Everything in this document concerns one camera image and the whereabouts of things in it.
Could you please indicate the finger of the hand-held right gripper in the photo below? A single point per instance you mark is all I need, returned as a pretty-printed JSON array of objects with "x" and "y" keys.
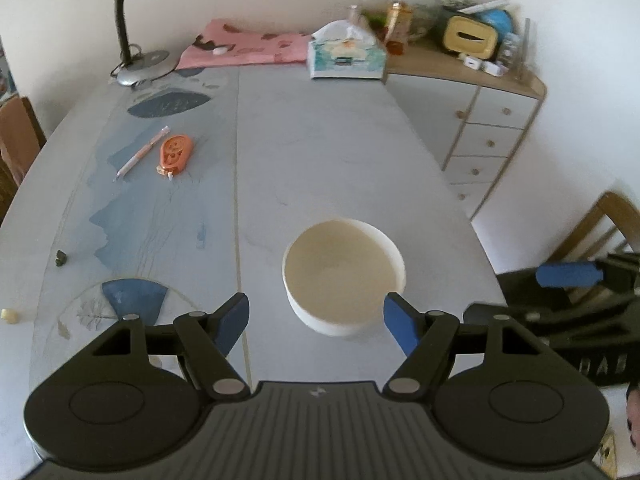
[
  {"x": 477, "y": 312},
  {"x": 570, "y": 273}
]

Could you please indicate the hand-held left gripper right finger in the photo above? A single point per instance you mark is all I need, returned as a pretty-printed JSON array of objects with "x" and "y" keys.
[{"x": 400, "y": 322}]

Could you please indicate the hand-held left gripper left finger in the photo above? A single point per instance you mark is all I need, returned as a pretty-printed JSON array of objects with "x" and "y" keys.
[{"x": 232, "y": 320}]

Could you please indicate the cream bowl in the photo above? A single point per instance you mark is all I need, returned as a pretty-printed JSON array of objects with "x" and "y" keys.
[{"x": 340, "y": 270}]

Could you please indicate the person's right hand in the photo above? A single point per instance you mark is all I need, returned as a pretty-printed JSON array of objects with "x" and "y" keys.
[{"x": 634, "y": 412}]

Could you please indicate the wooden chair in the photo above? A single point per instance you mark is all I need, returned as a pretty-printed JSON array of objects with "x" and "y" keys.
[
  {"x": 600, "y": 220},
  {"x": 17, "y": 145}
]

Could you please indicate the orange correction tape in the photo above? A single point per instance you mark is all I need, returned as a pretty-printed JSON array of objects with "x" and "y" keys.
[{"x": 175, "y": 152}]

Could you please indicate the white drawer cabinet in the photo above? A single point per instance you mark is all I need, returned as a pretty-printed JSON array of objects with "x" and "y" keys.
[{"x": 495, "y": 110}]

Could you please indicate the small dark object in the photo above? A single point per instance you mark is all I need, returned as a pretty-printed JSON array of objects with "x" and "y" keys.
[{"x": 60, "y": 258}]

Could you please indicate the pink pen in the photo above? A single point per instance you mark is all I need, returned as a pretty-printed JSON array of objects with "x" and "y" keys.
[{"x": 142, "y": 152}]

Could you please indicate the white power adapter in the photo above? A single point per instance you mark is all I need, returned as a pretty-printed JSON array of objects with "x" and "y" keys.
[
  {"x": 471, "y": 61},
  {"x": 494, "y": 68}
]

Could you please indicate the small yellowish object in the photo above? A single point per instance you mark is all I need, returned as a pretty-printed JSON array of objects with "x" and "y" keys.
[{"x": 9, "y": 316}]

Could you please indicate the clear plastic container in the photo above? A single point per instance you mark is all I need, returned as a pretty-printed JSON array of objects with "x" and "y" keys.
[{"x": 515, "y": 50}]

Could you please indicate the yellow tissue box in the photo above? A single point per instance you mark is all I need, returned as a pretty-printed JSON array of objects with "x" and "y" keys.
[{"x": 467, "y": 35}]

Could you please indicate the grey desk lamp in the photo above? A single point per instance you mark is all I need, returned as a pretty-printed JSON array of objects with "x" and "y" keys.
[{"x": 145, "y": 62}]

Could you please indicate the tissue pack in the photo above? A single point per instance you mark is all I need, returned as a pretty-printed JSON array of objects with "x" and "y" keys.
[{"x": 345, "y": 55}]

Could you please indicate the pink printed cloth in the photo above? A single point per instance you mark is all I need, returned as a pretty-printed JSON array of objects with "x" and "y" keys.
[{"x": 240, "y": 45}]

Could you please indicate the orange liquid bottle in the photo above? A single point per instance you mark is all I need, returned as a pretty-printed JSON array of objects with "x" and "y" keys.
[{"x": 397, "y": 25}]

